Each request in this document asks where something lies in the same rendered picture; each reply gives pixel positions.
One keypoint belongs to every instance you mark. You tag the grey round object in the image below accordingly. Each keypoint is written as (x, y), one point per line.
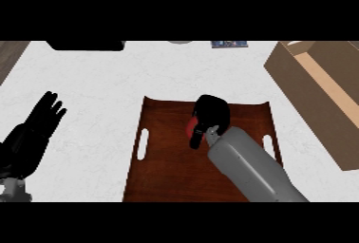
(177, 42)

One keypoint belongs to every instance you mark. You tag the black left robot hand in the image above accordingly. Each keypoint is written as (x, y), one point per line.
(28, 139)

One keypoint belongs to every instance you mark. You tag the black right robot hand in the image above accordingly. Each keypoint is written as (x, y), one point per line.
(212, 112)

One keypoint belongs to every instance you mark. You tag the blue printed packet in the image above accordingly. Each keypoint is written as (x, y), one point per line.
(229, 44)

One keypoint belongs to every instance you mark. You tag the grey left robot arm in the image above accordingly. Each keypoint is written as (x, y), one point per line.
(13, 190)

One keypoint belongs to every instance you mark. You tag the brown wooden tray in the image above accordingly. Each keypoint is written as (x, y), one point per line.
(173, 158)

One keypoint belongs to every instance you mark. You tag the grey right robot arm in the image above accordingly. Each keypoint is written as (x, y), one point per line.
(252, 167)

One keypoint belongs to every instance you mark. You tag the black appliance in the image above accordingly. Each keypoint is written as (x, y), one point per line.
(85, 45)

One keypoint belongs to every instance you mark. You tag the red tomato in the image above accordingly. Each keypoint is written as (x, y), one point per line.
(189, 127)

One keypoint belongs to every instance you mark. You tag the brown cardboard box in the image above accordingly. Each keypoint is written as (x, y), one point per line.
(322, 101)

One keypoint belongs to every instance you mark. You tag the dark wooden cabinet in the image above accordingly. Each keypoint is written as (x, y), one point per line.
(7, 57)

